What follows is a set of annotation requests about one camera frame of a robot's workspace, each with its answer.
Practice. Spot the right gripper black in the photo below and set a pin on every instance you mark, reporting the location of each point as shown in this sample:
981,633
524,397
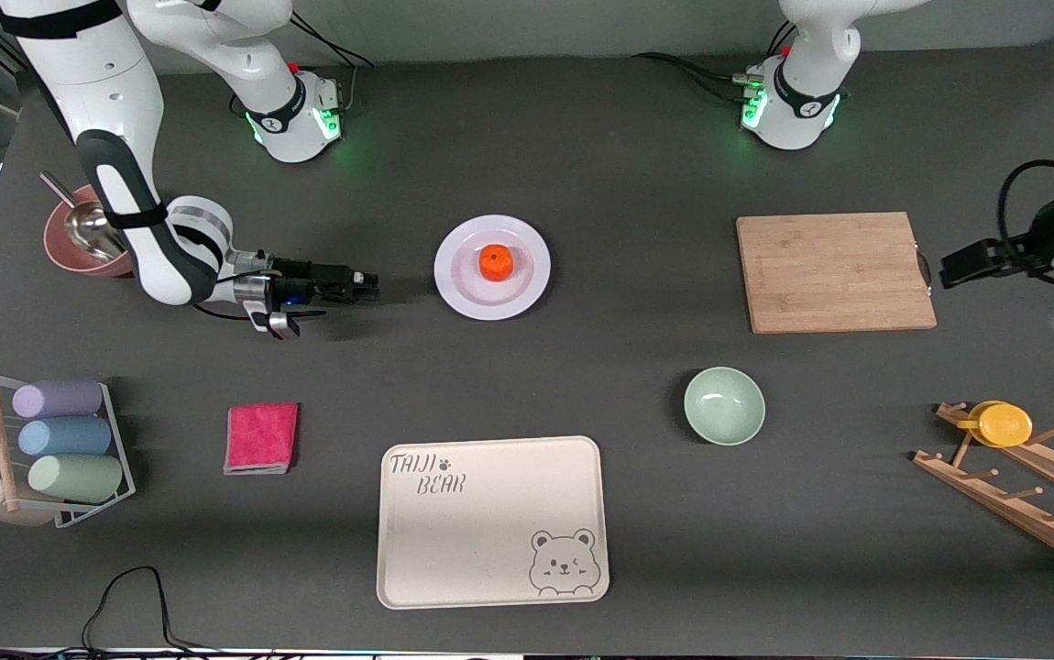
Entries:
305,278

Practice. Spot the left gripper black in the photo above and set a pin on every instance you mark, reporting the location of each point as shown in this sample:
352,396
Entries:
1015,252

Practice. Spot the white round plate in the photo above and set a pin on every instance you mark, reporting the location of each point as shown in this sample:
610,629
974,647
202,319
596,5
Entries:
463,293

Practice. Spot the orange fruit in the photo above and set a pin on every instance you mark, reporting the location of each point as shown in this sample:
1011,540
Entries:
496,262

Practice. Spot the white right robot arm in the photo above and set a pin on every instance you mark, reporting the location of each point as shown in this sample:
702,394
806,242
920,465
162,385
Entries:
105,73

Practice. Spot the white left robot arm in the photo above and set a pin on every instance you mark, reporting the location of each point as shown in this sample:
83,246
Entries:
802,101

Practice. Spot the wooden cutting board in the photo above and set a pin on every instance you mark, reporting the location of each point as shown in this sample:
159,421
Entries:
820,275

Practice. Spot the yellow mug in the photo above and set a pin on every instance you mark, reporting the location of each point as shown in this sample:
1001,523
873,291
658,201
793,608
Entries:
1004,424

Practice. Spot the pink folded cloth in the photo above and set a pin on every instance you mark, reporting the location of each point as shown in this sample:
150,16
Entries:
261,438

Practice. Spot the wooden peg drying rack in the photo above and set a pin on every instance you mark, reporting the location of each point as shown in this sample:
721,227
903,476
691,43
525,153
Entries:
994,501

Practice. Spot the cream tray with bear print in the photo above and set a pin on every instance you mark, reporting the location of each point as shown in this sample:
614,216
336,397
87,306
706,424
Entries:
472,550

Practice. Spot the pale green bowl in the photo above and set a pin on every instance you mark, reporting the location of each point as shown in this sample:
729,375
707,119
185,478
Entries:
724,406

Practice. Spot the pink bowl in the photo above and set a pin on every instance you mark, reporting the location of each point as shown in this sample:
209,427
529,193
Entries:
69,258

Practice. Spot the purple cup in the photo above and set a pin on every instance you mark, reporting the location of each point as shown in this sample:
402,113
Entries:
60,399

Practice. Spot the blue cup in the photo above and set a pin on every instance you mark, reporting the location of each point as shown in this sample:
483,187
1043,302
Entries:
64,437

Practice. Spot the green cup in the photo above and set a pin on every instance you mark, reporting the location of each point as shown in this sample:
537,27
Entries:
78,478

